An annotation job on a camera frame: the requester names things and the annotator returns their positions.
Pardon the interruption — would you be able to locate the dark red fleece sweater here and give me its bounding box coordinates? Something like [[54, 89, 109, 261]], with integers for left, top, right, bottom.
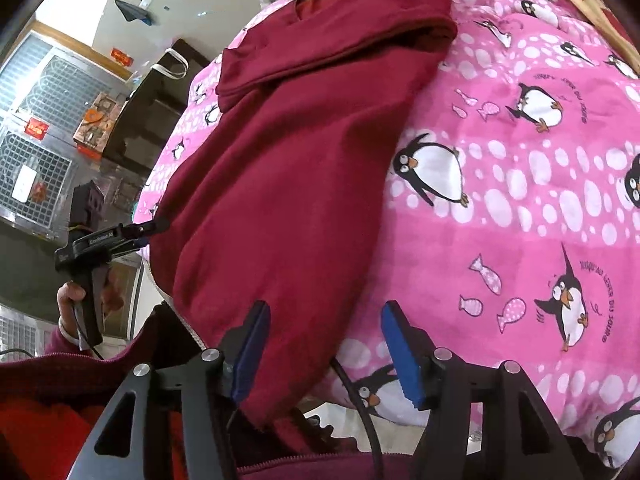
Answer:
[[150, 0, 457, 426]]

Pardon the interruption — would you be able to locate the person's left hand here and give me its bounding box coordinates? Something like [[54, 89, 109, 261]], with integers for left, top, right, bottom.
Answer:
[[55, 266, 126, 340]]

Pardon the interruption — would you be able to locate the orange gift box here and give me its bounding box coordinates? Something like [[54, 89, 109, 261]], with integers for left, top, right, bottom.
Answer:
[[73, 92, 122, 156]]

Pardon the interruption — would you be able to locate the dark wooden desk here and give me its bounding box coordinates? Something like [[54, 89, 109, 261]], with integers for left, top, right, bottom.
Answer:
[[103, 39, 209, 178]]

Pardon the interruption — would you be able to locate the metal window grille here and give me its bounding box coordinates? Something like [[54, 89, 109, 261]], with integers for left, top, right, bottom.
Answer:
[[1, 32, 129, 240]]

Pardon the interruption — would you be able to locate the pink penguin quilt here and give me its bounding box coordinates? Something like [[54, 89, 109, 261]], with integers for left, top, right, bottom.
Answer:
[[133, 0, 640, 470]]

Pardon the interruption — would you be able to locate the orange cartoon blanket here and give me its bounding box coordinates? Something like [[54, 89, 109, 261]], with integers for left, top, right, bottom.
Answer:
[[568, 0, 639, 73]]

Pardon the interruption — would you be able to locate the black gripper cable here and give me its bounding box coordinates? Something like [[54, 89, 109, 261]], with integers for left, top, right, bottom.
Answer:
[[328, 356, 385, 480]]

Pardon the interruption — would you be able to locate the white bag handle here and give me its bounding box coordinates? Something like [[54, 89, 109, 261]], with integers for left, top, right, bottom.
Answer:
[[151, 48, 190, 80]]

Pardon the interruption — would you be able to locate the red wall sticker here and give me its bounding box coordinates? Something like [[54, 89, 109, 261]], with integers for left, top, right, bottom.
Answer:
[[111, 48, 134, 68]]

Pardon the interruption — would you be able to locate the dark cloth on wall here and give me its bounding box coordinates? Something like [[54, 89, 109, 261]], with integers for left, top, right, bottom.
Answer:
[[113, 0, 154, 26]]

